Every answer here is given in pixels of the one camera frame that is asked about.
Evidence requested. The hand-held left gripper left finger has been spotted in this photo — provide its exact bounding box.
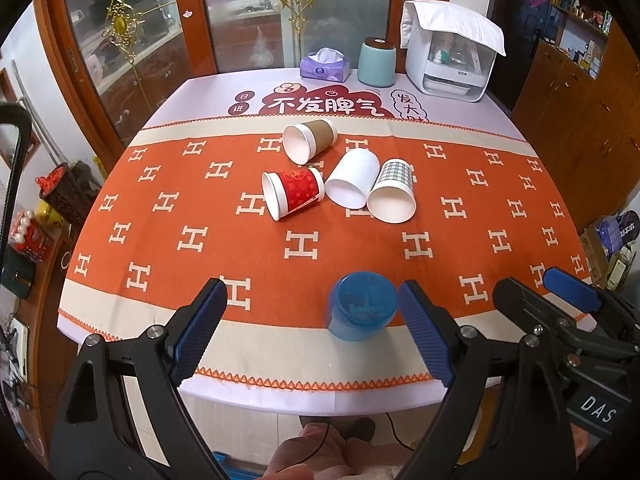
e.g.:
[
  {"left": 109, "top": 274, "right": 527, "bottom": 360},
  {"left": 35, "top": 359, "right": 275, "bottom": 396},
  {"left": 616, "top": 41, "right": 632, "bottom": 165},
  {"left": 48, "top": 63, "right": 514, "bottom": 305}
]
[{"left": 47, "top": 277, "right": 231, "bottom": 480}]

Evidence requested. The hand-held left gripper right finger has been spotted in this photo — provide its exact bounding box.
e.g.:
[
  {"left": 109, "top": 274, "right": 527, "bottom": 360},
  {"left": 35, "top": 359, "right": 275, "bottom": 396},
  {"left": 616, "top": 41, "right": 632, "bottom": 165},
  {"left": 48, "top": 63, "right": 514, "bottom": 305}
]
[{"left": 396, "top": 280, "right": 577, "bottom": 480}]

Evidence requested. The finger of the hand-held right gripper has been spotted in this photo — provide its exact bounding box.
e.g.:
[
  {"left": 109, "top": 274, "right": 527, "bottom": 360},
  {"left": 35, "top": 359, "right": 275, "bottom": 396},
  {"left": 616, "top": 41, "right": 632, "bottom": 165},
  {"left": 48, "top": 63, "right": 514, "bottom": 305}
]
[
  {"left": 492, "top": 276, "right": 597, "bottom": 357},
  {"left": 542, "top": 266, "right": 640, "bottom": 341}
]

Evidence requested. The blue plastic cup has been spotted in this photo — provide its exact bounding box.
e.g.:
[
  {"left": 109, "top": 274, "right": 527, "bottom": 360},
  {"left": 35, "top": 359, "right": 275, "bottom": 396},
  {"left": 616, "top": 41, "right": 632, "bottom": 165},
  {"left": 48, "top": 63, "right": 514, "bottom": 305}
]
[{"left": 326, "top": 271, "right": 399, "bottom": 343}]

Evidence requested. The plaid paper cup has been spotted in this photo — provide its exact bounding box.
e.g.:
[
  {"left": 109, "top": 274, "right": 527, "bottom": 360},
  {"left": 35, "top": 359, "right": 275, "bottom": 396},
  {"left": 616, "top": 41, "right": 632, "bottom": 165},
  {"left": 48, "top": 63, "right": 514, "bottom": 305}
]
[{"left": 366, "top": 158, "right": 417, "bottom": 223}]

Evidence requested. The red paper cup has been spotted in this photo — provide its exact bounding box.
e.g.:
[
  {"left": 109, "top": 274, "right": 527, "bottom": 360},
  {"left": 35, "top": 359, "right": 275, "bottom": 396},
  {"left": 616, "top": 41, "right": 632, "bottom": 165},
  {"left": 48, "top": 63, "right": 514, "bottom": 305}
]
[{"left": 261, "top": 167, "right": 326, "bottom": 221}]

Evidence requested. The plain white paper cup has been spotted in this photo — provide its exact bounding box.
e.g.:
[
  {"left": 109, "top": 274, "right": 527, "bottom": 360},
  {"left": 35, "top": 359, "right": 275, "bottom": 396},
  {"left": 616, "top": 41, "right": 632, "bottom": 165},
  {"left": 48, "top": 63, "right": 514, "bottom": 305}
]
[{"left": 325, "top": 148, "right": 381, "bottom": 207}]

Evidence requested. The brown sleeve paper cup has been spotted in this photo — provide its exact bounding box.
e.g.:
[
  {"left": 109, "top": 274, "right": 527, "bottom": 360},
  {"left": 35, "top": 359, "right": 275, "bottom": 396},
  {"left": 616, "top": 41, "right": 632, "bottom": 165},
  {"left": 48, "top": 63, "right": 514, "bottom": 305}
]
[{"left": 282, "top": 119, "right": 338, "bottom": 165}]

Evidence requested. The cardboard box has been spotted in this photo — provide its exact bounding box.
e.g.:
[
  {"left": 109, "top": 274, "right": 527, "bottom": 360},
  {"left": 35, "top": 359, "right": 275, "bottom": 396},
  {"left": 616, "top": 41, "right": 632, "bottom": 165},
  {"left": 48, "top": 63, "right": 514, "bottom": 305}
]
[{"left": 580, "top": 210, "right": 640, "bottom": 292}]

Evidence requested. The orange patterned tablecloth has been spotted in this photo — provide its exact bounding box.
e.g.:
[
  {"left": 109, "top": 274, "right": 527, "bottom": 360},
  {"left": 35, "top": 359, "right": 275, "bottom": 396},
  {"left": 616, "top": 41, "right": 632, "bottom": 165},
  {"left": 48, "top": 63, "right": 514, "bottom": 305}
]
[{"left": 57, "top": 67, "right": 593, "bottom": 408}]

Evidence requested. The person's leg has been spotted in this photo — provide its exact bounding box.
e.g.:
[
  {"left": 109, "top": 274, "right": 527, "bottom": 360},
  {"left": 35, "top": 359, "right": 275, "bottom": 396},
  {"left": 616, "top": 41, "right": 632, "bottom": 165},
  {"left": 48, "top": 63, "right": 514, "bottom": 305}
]
[{"left": 262, "top": 417, "right": 416, "bottom": 480}]

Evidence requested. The wooden cabinet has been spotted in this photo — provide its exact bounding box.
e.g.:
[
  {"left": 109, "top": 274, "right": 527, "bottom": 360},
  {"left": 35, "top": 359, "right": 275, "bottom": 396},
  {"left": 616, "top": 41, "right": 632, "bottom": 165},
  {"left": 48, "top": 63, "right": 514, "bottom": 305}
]
[{"left": 510, "top": 35, "right": 640, "bottom": 236}]

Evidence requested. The black mesh basket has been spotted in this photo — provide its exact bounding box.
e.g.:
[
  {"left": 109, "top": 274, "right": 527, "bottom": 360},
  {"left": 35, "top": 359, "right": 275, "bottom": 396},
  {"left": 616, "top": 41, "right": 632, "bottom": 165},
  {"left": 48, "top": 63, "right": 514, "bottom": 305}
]
[{"left": 39, "top": 160, "right": 104, "bottom": 228}]

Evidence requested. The red package with white balls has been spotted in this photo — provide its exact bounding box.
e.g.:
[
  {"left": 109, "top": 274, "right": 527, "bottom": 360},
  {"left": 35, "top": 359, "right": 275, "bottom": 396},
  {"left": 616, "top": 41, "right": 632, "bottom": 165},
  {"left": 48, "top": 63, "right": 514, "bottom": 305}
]
[{"left": 9, "top": 209, "right": 52, "bottom": 263}]

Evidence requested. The black framed mirror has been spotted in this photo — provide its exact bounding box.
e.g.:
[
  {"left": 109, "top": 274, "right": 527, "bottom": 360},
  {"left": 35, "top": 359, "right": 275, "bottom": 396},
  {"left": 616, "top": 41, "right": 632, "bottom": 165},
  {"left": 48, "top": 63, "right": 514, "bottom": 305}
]
[{"left": 0, "top": 104, "right": 35, "bottom": 302}]

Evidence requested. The white countertop appliance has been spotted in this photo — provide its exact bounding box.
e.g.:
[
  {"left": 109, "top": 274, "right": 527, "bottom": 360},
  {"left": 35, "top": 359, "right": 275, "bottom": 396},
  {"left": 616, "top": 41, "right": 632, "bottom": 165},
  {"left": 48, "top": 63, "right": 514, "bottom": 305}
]
[{"left": 405, "top": 25, "right": 497, "bottom": 102}]

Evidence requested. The teal canister with brown lid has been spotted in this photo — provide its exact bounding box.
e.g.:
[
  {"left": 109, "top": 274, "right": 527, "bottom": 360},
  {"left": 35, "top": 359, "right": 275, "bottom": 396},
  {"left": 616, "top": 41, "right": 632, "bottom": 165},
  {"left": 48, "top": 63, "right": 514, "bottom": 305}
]
[{"left": 356, "top": 36, "right": 398, "bottom": 87}]

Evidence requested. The wooden glass door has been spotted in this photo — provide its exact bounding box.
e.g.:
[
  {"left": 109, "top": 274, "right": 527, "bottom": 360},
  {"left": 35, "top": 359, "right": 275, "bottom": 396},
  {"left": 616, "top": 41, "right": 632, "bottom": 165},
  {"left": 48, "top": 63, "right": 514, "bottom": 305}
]
[
  {"left": 197, "top": 0, "right": 456, "bottom": 73},
  {"left": 35, "top": 0, "right": 217, "bottom": 157}
]

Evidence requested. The purple tissue box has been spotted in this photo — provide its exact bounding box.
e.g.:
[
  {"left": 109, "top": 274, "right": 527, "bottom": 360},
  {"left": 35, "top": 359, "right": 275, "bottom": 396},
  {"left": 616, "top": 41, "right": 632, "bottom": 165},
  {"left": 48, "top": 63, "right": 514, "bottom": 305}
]
[{"left": 299, "top": 48, "right": 351, "bottom": 82}]

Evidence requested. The white cloth cover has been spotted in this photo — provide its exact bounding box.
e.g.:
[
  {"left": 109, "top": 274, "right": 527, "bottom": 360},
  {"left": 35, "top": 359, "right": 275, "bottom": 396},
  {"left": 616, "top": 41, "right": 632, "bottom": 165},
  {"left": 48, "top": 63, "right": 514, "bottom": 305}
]
[{"left": 400, "top": 0, "right": 507, "bottom": 56}]

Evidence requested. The wall shelf with small goods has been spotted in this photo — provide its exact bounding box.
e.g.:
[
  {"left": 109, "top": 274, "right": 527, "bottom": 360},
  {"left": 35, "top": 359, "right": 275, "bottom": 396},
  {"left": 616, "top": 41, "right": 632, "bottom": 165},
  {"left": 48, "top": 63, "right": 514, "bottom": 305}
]
[{"left": 547, "top": 0, "right": 617, "bottom": 80}]

